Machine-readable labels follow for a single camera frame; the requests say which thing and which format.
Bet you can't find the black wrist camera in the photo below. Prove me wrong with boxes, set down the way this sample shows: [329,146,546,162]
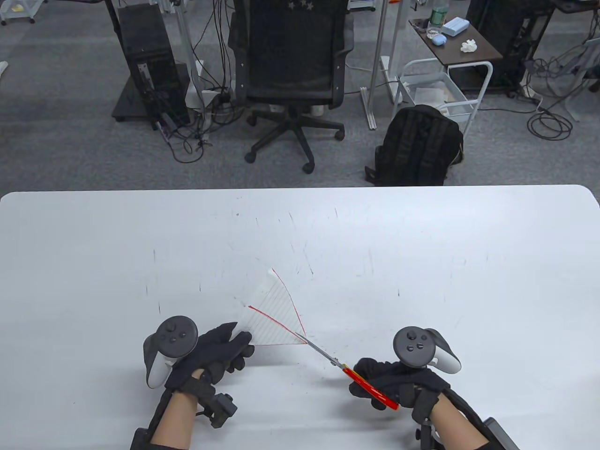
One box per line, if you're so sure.
[415,422,443,450]
[197,393,236,428]

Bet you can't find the brown side table top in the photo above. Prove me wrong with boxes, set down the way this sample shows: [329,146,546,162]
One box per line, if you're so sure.
[409,18,504,66]

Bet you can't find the white metal desk leg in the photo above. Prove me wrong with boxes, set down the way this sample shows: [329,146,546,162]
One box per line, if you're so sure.
[360,0,406,131]
[171,0,221,112]

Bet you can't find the person's left forearm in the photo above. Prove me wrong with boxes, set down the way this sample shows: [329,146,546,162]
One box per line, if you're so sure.
[151,391,197,450]

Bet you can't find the person's right hand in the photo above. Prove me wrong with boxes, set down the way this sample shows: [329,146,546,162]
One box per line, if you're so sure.
[349,358,451,425]

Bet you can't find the person's right forearm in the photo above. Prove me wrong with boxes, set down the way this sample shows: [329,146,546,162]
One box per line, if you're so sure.
[429,398,488,450]

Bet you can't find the person's left hand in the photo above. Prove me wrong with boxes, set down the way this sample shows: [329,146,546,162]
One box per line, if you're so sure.
[164,322,256,400]

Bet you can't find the black backpack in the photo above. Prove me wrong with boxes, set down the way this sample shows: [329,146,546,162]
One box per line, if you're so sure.
[365,105,465,187]

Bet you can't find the white wheeled shelf cart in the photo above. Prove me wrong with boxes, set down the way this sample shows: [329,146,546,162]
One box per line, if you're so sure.
[0,0,48,25]

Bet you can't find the green plastic bottle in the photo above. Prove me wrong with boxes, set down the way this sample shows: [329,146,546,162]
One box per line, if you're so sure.
[430,0,450,28]

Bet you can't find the white basket cart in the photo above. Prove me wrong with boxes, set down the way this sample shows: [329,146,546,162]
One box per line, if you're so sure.
[391,59,494,136]

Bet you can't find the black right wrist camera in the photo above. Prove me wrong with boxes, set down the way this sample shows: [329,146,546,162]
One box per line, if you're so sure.
[415,422,443,450]

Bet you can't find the light blue tissue box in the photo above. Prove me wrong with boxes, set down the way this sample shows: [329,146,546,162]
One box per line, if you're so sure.
[442,17,470,37]

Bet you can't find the black office chair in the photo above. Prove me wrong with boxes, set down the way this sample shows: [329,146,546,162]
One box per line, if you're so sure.
[228,0,355,175]

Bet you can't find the black equipment rack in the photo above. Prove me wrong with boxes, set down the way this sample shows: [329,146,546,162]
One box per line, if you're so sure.
[466,0,556,94]

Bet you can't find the red handled scissors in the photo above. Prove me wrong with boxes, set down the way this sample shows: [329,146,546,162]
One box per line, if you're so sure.
[295,332,400,411]

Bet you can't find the black left forearm sensor pack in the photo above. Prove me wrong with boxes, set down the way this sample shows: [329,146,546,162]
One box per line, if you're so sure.
[130,427,155,450]

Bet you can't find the black hand controller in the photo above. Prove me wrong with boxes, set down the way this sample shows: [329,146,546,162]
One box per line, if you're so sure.
[143,315,199,390]
[393,326,462,374]

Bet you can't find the black flat cart base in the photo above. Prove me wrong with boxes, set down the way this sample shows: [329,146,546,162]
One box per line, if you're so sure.
[111,74,155,123]

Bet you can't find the black floor cable bundle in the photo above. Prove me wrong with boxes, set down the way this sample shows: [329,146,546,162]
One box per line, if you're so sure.
[157,84,247,165]

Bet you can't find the black computer tower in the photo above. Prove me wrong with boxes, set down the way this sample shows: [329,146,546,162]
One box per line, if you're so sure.
[116,4,192,131]

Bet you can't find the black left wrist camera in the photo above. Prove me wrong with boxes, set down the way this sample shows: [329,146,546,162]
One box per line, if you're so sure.
[197,393,236,428]

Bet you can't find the white lined paper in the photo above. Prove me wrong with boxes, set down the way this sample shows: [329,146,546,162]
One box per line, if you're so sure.
[233,268,308,346]

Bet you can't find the black coiled cable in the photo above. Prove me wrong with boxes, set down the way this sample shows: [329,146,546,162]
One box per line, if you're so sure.
[527,110,573,140]

